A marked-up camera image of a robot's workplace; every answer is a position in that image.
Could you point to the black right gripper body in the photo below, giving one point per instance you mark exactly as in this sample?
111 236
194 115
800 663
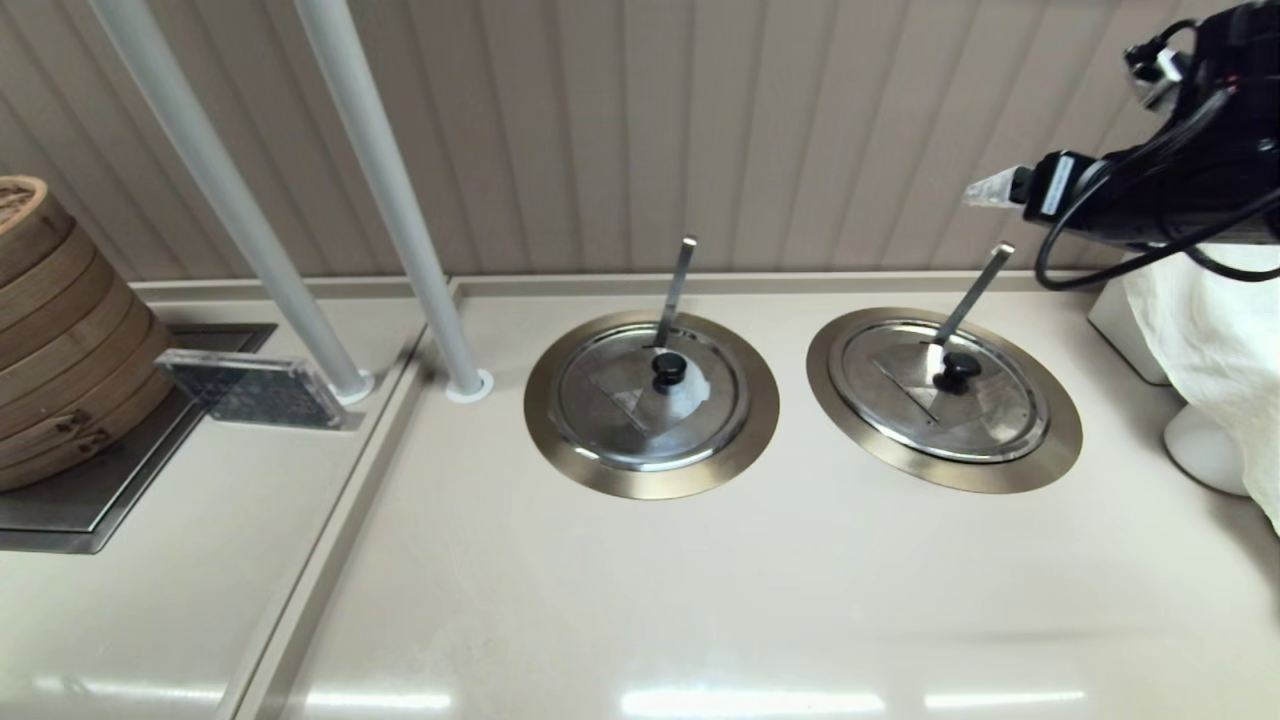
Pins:
1200 170

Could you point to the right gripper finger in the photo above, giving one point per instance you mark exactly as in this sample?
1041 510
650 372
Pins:
1010 188

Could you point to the steel hinged lid black knob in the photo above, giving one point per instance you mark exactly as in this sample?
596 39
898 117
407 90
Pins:
610 400
1000 410

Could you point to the white box appliance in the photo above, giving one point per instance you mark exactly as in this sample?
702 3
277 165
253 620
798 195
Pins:
1125 330

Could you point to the white round base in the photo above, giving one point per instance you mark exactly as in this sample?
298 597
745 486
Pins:
1195 450

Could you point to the white round pole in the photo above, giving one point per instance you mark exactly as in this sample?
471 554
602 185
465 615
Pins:
388 170
210 170

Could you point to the clear acrylic sign block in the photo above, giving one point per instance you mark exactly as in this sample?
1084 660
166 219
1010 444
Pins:
255 390

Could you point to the stacked bamboo steamer baskets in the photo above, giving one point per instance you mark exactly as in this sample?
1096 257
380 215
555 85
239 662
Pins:
70 350

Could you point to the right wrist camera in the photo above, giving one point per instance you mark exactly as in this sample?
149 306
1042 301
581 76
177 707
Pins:
1155 65

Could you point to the steel recessed steamer tray frame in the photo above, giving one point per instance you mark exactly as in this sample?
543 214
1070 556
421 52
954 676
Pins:
90 500

